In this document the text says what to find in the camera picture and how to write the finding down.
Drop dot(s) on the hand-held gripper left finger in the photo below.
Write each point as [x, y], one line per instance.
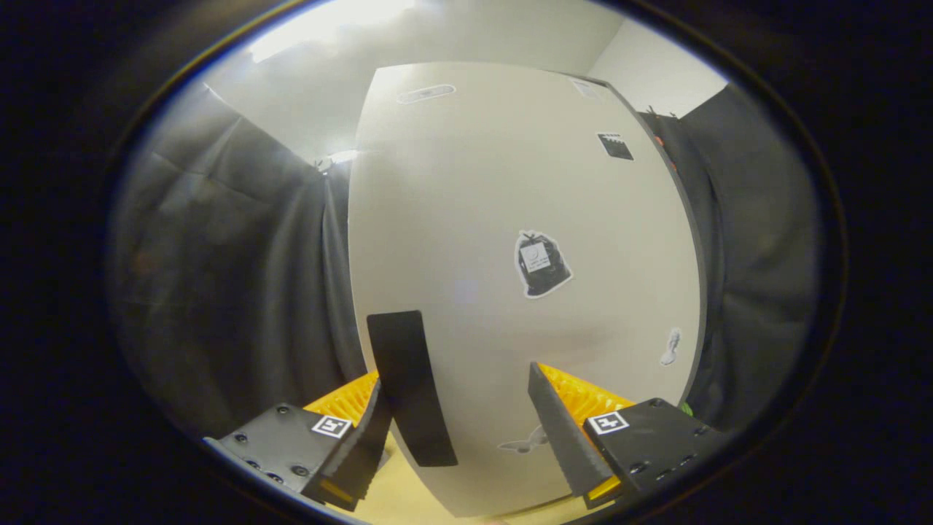
[358, 452]

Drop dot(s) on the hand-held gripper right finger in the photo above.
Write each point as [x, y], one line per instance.
[565, 437]

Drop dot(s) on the green striped shoe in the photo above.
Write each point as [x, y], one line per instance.
[686, 409]

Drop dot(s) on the white shoe cabinet door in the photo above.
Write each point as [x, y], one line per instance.
[510, 197]

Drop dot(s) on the black backdrop cloth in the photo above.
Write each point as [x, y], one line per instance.
[233, 292]

